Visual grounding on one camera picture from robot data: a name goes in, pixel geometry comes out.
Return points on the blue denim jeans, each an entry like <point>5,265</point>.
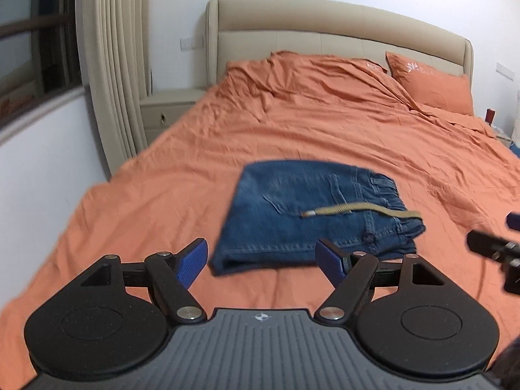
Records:
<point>282,208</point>

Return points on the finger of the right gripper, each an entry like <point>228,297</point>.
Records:
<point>487,245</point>
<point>510,267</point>

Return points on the beige bedside cabinet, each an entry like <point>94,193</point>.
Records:
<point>160,110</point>

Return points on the beige upholstered headboard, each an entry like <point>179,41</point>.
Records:
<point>253,29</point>

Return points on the right bedside table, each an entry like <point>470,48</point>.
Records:
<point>502,137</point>

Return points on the orange pillow with logo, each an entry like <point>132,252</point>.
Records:
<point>429,86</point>

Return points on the white wall socket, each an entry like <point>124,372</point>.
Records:
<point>505,71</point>
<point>192,43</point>

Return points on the tan woven belt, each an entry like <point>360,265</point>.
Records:
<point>359,206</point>

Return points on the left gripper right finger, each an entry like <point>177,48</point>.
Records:
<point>351,275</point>

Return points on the dark framed window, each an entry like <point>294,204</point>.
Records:
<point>39,54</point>

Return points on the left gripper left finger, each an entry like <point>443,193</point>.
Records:
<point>171,275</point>

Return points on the beige pleated curtain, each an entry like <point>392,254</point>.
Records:
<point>114,58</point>

